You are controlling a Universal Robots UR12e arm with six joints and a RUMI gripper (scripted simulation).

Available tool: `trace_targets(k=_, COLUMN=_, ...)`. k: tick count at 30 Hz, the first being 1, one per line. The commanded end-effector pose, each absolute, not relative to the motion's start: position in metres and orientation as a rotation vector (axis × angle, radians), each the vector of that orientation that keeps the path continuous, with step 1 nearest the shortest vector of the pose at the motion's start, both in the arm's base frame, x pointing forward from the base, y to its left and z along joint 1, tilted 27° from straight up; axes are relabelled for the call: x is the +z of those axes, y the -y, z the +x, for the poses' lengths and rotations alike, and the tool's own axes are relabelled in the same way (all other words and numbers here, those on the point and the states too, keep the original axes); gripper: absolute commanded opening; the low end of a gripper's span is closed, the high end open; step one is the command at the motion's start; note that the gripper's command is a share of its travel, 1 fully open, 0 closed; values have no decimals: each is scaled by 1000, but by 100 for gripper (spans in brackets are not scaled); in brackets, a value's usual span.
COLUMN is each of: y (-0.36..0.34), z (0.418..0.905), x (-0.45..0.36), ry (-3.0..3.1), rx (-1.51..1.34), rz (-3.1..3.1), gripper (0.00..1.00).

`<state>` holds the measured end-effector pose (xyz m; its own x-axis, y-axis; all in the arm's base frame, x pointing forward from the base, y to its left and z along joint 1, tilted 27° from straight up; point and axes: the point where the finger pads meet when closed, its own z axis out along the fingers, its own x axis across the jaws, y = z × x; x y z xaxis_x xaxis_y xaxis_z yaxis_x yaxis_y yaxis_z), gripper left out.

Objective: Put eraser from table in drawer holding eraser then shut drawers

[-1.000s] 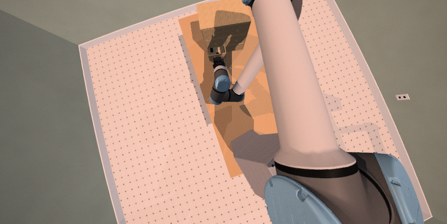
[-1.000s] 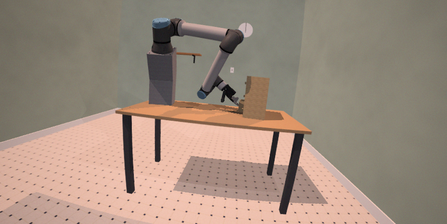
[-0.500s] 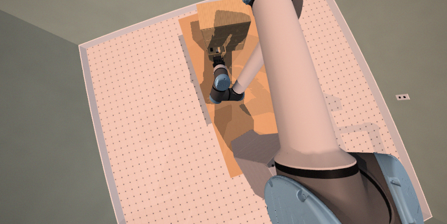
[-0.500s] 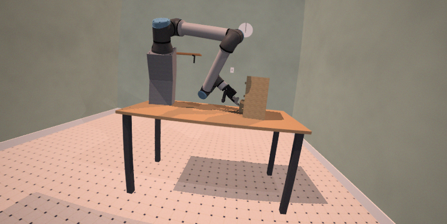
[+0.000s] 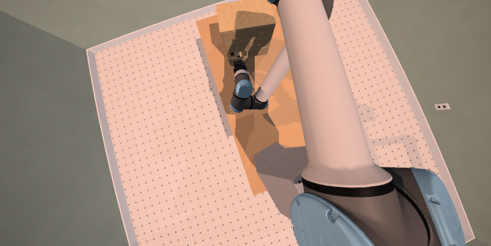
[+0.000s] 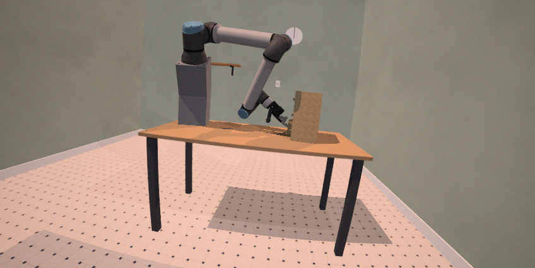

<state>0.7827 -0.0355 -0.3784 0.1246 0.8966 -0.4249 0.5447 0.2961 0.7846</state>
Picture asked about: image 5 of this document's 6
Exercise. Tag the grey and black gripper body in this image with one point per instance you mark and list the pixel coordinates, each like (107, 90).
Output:
(239, 64)

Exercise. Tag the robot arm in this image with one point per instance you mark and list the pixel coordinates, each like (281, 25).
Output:
(338, 206)

